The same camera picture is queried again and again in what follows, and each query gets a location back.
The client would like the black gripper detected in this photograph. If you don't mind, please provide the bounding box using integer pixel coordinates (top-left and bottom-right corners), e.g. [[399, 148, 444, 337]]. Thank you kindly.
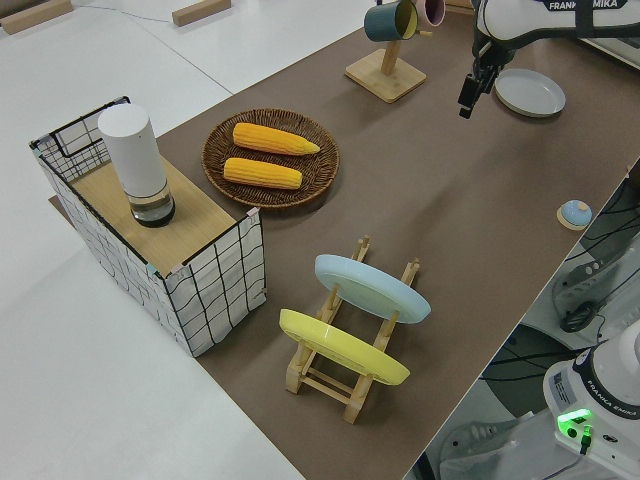
[[458, 42, 501, 120]]

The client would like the gray round plate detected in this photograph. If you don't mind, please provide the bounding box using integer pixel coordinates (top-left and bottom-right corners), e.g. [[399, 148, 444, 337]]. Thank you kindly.
[[493, 67, 568, 119]]

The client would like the light blue plate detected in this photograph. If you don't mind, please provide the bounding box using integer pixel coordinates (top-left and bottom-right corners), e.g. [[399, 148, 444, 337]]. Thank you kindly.
[[314, 253, 432, 326]]

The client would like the yellow plate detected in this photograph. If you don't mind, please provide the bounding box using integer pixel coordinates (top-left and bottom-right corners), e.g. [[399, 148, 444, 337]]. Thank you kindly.
[[278, 308, 412, 387]]

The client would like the pink mug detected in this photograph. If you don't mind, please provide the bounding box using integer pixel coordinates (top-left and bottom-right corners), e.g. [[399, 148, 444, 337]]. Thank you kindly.
[[417, 0, 446, 26]]

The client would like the wooden mug tree stand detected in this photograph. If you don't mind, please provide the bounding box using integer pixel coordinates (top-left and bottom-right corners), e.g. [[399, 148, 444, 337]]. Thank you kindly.
[[344, 0, 434, 104]]

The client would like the dark blue mug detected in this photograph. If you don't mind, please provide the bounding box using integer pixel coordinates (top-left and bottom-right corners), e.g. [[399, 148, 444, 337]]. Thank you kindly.
[[363, 0, 420, 43]]

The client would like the yellow corn cob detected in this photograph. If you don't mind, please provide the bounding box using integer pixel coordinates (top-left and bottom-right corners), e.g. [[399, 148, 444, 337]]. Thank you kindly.
[[233, 122, 321, 157], [223, 157, 304, 191]]

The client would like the brown wicker basket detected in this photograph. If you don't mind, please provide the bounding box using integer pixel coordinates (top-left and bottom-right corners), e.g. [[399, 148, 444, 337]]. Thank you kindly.
[[201, 108, 342, 209]]

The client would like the wooden block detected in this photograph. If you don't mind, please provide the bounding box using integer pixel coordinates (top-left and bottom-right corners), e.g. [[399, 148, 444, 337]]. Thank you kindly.
[[0, 0, 74, 36], [171, 0, 234, 27]]

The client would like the wooden dish rack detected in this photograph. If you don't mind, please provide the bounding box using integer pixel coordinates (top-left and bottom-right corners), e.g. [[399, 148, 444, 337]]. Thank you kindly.
[[284, 234, 422, 425]]

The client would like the white cylinder container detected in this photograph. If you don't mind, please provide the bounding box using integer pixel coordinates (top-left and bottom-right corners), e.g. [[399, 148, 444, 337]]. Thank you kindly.
[[97, 103, 177, 229]]

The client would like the wire basket with wooden shelf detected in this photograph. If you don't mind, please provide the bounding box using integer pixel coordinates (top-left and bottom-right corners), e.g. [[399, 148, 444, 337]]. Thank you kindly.
[[28, 94, 266, 359]]

